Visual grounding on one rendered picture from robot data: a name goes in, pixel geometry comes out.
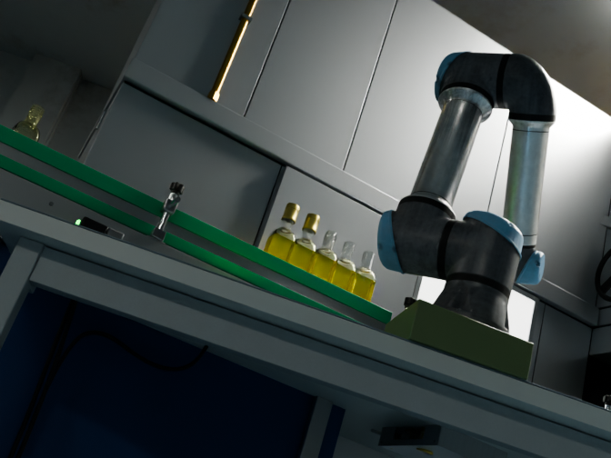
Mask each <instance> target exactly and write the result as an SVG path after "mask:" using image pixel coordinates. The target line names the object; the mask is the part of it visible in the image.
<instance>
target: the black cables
mask: <svg viewBox="0 0 611 458"><path fill-rule="evenodd" d="M77 303H78V301H75V300H73V299H71V300H70V303H69V305H68V306H67V309H66V311H65V315H64V317H63V320H62V322H61V324H60V326H59V329H58V331H57V334H56V336H55V340H54V342H53V345H52V347H51V350H50V352H49V355H48V357H47V359H46V362H45V366H44V369H43V371H42V373H41V376H40V378H39V381H38V384H37V386H36V388H35V392H34V395H33V397H32V400H31V402H30V404H29V406H28V409H27V411H26V414H25V418H24V420H23V422H22V424H21V427H20V429H19V432H18V434H17V436H16V438H15V442H14V444H13V447H12V449H11V451H10V454H9V455H8V457H7V458H14V455H15V451H16V449H17V447H18V444H19V443H20V440H21V438H22V435H23V433H24V431H25V428H26V425H27V423H28V420H29V418H30V415H31V413H32V411H33V409H34V406H35V402H36V399H37V397H38V395H39V392H40V390H41V387H42V385H43V382H44V379H45V376H46V373H47V371H48V368H49V365H50V363H51V361H52V358H53V356H54V353H55V349H56V347H57V345H58V342H59V340H60V337H61V335H62V333H63V335H62V338H61V341H60V344H59V346H58V349H57V352H56V355H55V359H54V361H53V364H52V367H51V369H50V372H49V375H48V376H47V379H46V382H45V386H44V389H43V391H42V393H41V396H40V398H39V400H38V402H37V404H36V407H35V411H34V414H33V417H32V419H31V422H30V424H29V426H28V428H27V430H26V433H25V437H24V439H23V441H22V443H21V445H20V448H19V450H18V453H17V455H16V457H15V458H21V456H22V454H23V452H24V449H25V446H26V444H27V441H28V439H29V437H30V434H31V432H32V430H33V428H34V425H35V421H36V419H37V416H38V414H39V412H40V409H41V407H42V404H43V402H44V399H45V396H46V393H47V391H48V389H49V387H50V385H51V383H52V381H53V380H54V378H55V375H56V373H57V372H58V370H59V368H60V366H61V364H62V363H63V361H64V359H65V358H66V357H67V355H68V354H69V352H70V351H71V349H72V348H73V347H74V345H75V344H76V343H77V342H78V341H79V340H80V339H81V338H83V337H85V336H87V335H89V334H97V335H102V336H104V337H106V338H108V339H110V340H112V341H114V342H115V343H117V344H119V345H120V346H121V347H123V348H124V349H125V350H127V351H128V352H129V353H130V354H132V355H133V356H134V357H136V358H138V359H139V360H141V361H143V362H144V363H147V364H149V365H152V366H154V367H156V368H158V369H162V370H166V371H182V370H185V369H188V368H190V367H191V366H193V365H194V364H196V363H197V362H198V361H199V360H200V359H201V357H202V356H203V355H204V353H205V351H206V350H207V348H208V346H207V345H205V347H204V348H203V350H202V351H201V353H200V354H199V355H198V356H197V357H196V358H195V359H194V361H193V362H191V363H189V364H187V365H184V366H180V367H168V366H163V365H161V364H158V363H154V362H152V361H149V360H147V359H146V358H144V357H143V356H141V355H140V354H138V353H136V352H135V351H133V350H132V349H131V348H129V347H128V346H127V345H125V344H124V343H122V342H121V341H120V340H118V339H117V338H115V337H114V336H113V335H111V334H107V333H104V332H101V331H87V332H83V333H81V334H79V335H78V336H77V337H76V338H75V339H74V341H73V342H71V343H70V344H69V346H68V347H67V348H66V350H65V352H64V353H63V355H62V356H61V358H60V355H61V353H62V351H63V348H64V345H65V340H66V337H67V334H68V331H69V328H70V325H71V322H72V319H73V316H74V313H75V308H76V306H77ZM64 328H65V329H64ZM63 330H64V331H63ZM59 358H60V360H59Z"/></svg>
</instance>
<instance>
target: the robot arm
mask: <svg viewBox="0 0 611 458"><path fill-rule="evenodd" d="M435 97H436V100H437V102H438V105H439V108H440V109H441V113H440V116H439V118H438V121H437V123H436V128H435V130H434V132H433V135H432V137H431V140H430V143H429V146H428V147H427V150H426V154H425V157H424V160H423V162H422V164H421V167H420V170H419V172H418V175H417V178H416V181H415V184H414V186H413V189H412V192H411V194H410V195H407V196H405V197H403V198H402V199H401V200H400V202H399V204H398V207H397V208H396V211H394V210H387V211H385V212H384V213H383V214H382V216H381V218H380V222H379V226H378V231H377V251H378V255H379V259H380V261H381V263H382V265H383V266H384V267H385V268H386V269H388V270H391V271H396V272H399V273H401V274H413V275H419V276H424V277H429V278H434V279H439V280H444V281H446V283H445V286H444V289H443V291H442V292H441V293H440V295H439V296H438V297H437V298H436V300H435V301H434V303H433V304H435V305H437V306H440V307H443V308H445V309H447V310H449V311H452V312H454V313H457V314H461V315H463V316H465V317H468V318H470V319H473V320H475V321H478V322H479V323H482V324H486V325H488V326H491V327H493V328H496V329H498V330H500V331H503V332H505V333H508V334H509V321H508V311H507V307H508V302H509V298H510V295H511V292H512V288H513V284H514V283H516V284H532V285H535V284H538V283H539V282H540V281H541V278H542V275H543V272H544V267H545V255H544V254H543V253H542V252H538V251H537V250H536V238H537V230H538V222H539V215H540V206H541V199H542V191H543V183H544V175H545V168H546V153H547V145H548V137H549V130H550V127H551V126H552V125H553V124H555V123H556V112H557V110H556V94H555V90H554V87H553V85H552V83H551V81H550V79H549V77H548V75H547V73H546V71H545V70H544V68H543V67H542V66H541V65H540V64H539V63H538V62H537V61H535V60H534V59H533V58H531V57H529V56H527V55H522V54H499V53H474V52H471V51H464V52H453V53H451V54H449V55H447V56H446V57H445V58H444V60H443V61H442V62H441V64H440V66H439V67H438V70H437V73H436V80H435ZM494 108H495V109H508V110H509V116H508V121H509V122H510V123H511V124H512V126H513V128H512V136H511V145H510V154H509V162H508V171H507V179H506V196H505V204H504V213H503V217H502V216H500V215H497V214H493V213H489V212H486V211H479V210H475V211H470V212H468V213H466V215H465V216H464V217H463V221H461V220H456V214H455V213H454V211H453V210H452V207H453V204H454V201H455V199H456V194H457V191H458V188H459V185H460V183H461V180H462V177H463V174H464V171H465V169H466V164H467V161H468V158H469V155H470V153H471V151H472V148H473V145H474V142H475V139H476V135H477V132H478V129H479V126H480V124H481V123H483V122H485V121H486V120H488V119H489V117H490V116H491V114H492V112H493V109H494Z"/></svg>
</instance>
